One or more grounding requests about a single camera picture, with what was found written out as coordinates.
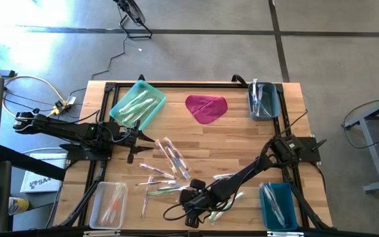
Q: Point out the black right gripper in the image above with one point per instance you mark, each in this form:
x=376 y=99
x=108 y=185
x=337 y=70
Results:
x=197 y=200

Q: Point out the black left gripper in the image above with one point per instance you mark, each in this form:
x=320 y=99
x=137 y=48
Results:
x=132 y=138

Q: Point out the green toothbrush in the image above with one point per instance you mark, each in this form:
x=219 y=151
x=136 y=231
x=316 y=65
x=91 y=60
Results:
x=146 y=112
x=239 y=196
x=137 y=113
x=133 y=102
x=163 y=192
x=212 y=216
x=140 y=104

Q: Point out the blue toothbrush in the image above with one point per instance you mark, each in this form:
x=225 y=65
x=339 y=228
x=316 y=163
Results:
x=273 y=204
x=222 y=176
x=276 y=210
x=173 y=187
x=268 y=195
x=184 y=171

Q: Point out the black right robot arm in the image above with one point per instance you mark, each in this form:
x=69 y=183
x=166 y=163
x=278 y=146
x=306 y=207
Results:
x=242 y=174

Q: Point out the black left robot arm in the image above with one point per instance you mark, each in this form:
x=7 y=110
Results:
x=61 y=128

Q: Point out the light turquoise plastic bin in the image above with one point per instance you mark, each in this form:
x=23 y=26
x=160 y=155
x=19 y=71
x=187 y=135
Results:
x=150 y=90

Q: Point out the magenta cloth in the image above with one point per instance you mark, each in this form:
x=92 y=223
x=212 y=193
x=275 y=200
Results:
x=209 y=107

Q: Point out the clear plastic bin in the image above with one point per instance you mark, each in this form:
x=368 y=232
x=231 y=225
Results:
x=97 y=210

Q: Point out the yellow power splitter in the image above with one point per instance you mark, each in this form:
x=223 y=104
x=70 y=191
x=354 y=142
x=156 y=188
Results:
x=59 y=107

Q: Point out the teal blue plastic bin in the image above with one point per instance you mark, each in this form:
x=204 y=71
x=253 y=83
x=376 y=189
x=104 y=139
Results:
x=289 y=207

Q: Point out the white printed box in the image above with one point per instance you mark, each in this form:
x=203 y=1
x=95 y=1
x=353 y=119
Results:
x=41 y=184

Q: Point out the black desk beam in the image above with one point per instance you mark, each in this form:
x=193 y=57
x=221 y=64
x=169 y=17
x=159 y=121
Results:
x=31 y=163

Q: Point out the grey-blue plastic bin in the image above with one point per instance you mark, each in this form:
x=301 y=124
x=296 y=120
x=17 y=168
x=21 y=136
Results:
x=273 y=98

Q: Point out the black floor fan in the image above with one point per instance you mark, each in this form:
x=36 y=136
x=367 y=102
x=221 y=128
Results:
x=133 y=11

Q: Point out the yellow can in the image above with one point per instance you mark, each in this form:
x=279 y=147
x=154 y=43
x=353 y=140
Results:
x=18 y=205

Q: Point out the grey metal table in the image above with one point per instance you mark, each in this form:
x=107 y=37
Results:
x=372 y=151

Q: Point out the silver metal bracket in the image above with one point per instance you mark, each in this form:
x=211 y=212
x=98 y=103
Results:
x=285 y=234
x=102 y=233

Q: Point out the black front rail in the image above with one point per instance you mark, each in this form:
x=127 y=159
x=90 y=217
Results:
x=44 y=234

